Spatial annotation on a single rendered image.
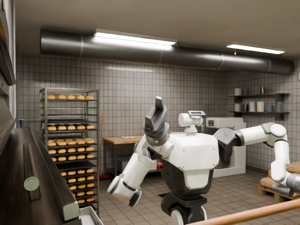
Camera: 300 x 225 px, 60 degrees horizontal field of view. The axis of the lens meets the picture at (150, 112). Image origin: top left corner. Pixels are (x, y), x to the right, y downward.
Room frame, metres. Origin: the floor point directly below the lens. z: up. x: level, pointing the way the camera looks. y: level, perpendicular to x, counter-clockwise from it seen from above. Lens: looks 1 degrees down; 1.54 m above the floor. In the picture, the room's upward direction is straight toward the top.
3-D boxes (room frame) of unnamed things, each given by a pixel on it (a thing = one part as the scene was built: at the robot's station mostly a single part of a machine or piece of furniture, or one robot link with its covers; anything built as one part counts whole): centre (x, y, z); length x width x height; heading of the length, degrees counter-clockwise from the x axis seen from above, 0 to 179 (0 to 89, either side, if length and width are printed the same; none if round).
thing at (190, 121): (1.34, -0.21, 1.47); 0.10 x 0.07 x 0.09; 108
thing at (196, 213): (1.42, -0.17, 1.00); 0.28 x 0.13 x 0.18; 26
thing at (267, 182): (4.64, -2.31, 0.22); 0.62 x 0.36 x 0.15; 121
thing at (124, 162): (5.49, 0.51, 0.35); 0.50 x 0.36 x 0.24; 26
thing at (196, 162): (1.40, -0.19, 1.27); 0.34 x 0.30 x 0.36; 108
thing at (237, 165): (6.14, -1.72, 0.66); 1.00 x 0.66 x 1.32; 116
